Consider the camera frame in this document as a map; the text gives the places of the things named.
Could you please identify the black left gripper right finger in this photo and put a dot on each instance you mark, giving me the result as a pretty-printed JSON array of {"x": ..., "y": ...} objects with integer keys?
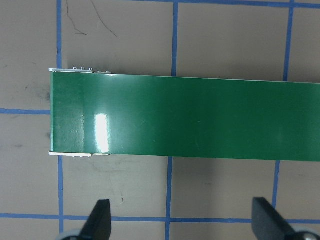
[{"x": 267, "y": 223}]

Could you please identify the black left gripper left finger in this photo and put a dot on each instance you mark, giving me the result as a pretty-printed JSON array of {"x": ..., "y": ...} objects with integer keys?
[{"x": 99, "y": 224}]

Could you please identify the green conveyor belt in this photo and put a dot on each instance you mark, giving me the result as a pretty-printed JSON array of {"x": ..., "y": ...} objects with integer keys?
[{"x": 114, "y": 114}]

